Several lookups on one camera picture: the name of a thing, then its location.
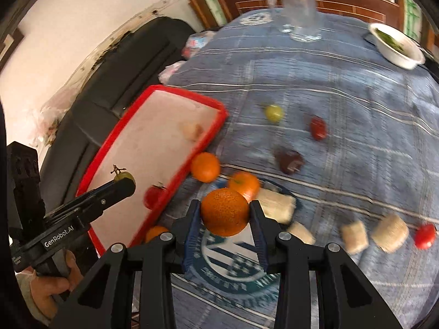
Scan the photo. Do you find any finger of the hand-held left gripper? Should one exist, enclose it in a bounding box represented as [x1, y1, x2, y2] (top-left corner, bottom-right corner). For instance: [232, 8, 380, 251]
[44, 177, 137, 220]

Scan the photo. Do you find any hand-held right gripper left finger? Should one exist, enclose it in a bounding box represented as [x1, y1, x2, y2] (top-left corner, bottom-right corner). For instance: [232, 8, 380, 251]
[51, 199, 206, 329]

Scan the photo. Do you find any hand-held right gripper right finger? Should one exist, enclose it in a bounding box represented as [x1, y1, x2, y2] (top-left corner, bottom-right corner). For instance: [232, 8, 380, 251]
[248, 200, 404, 329]

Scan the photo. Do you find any green fruit with stem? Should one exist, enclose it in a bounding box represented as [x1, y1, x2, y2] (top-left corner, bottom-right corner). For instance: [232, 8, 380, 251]
[110, 165, 135, 182]

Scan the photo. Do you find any large orange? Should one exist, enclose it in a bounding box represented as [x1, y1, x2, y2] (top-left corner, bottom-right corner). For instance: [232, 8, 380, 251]
[201, 188, 250, 237]

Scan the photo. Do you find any red rimmed white tray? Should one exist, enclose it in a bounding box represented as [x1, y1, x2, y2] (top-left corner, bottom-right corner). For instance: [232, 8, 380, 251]
[75, 85, 229, 256]

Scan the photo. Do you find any red tomato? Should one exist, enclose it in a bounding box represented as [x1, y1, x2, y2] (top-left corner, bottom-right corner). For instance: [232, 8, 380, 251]
[144, 184, 167, 210]
[414, 223, 437, 250]

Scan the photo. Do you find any person's left forearm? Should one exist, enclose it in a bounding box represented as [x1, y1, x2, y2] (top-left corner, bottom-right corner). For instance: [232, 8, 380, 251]
[15, 270, 51, 327]

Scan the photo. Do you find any person's left hand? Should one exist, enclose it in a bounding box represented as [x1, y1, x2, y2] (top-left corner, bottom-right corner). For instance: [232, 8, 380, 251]
[29, 249, 85, 320]

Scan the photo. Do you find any dark purple fruit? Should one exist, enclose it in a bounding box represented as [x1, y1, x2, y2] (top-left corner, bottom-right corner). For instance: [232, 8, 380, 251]
[274, 149, 304, 175]

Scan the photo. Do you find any black sofa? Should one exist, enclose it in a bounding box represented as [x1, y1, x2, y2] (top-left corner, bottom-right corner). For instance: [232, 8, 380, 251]
[40, 16, 196, 249]

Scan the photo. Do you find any green round fruit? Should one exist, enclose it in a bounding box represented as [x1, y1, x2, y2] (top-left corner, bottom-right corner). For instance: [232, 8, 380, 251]
[264, 104, 284, 123]

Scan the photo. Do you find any red oval fruit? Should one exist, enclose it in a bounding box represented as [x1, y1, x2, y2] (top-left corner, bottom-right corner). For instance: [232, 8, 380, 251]
[309, 117, 327, 141]

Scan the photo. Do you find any white plastic bag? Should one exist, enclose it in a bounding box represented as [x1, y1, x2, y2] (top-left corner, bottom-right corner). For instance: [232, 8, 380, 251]
[158, 61, 186, 84]

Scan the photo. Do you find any clear bag with blue print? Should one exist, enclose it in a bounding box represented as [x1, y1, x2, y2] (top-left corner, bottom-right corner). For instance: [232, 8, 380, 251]
[182, 30, 216, 59]

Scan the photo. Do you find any tall clear plastic cup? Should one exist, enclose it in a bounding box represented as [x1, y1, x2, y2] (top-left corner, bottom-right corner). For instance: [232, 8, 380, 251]
[283, 0, 322, 42]

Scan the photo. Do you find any white bowl with greens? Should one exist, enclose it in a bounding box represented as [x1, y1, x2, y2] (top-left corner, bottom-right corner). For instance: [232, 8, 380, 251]
[368, 23, 426, 70]

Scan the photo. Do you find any small clear glass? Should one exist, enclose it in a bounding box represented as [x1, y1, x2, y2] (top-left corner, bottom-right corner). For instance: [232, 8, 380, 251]
[266, 0, 287, 16]

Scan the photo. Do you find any wooden cabinet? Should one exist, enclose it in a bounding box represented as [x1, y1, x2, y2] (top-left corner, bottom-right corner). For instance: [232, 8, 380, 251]
[209, 0, 402, 26]

